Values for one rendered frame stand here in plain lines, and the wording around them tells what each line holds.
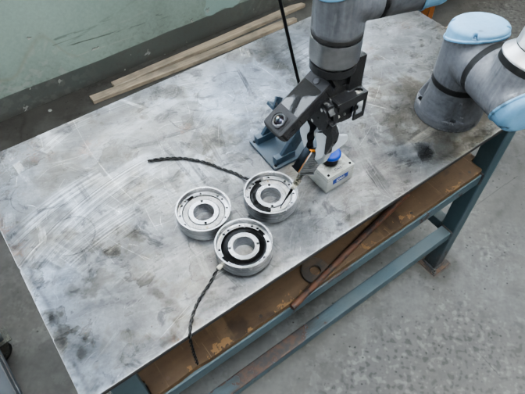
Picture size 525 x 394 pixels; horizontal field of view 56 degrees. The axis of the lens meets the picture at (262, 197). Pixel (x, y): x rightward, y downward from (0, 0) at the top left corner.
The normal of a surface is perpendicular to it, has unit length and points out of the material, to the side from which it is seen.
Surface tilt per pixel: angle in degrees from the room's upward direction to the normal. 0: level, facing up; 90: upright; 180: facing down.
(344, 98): 0
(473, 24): 7
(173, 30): 90
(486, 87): 77
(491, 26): 7
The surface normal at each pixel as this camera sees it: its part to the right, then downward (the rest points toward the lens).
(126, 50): 0.58, 0.64
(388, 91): 0.00, -0.61
